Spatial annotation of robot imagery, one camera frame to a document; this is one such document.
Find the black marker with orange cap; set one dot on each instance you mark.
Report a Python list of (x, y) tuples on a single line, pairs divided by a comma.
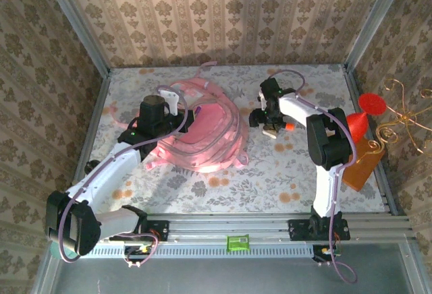
[(288, 126)]

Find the small black control board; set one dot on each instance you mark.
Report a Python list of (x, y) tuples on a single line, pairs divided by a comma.
[(136, 251), (320, 251)]

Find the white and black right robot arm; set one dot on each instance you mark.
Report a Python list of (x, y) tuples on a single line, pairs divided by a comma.
[(293, 105)]

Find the pink student backpack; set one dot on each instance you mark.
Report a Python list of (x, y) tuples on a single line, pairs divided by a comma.
[(209, 139)]

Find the orange wooden block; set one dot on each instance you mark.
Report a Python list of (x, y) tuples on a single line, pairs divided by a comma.
[(364, 166)]

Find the green wipes packet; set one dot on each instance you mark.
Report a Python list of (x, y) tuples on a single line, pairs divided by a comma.
[(238, 242)]

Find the translucent green plastic cup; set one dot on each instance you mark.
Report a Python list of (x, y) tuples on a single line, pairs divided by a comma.
[(54, 250)]

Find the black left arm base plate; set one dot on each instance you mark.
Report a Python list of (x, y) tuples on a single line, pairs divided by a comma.
[(158, 230)]

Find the aluminium frame post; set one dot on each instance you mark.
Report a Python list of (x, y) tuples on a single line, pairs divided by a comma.
[(374, 21), (76, 21)]

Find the red hourglass-shaped ornament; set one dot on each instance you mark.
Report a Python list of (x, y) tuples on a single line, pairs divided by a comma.
[(371, 103)]

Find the aluminium table edge rail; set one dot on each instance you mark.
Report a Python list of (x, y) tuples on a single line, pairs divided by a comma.
[(353, 85), (96, 115)]

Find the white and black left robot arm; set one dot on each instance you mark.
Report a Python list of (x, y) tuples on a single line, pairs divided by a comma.
[(108, 169)]

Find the black round knob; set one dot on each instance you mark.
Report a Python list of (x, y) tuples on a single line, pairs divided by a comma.
[(91, 165)]

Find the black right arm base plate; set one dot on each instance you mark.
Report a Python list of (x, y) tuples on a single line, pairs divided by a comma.
[(298, 230)]

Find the aluminium mounting rail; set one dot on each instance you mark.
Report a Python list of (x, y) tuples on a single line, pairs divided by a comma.
[(219, 228)]

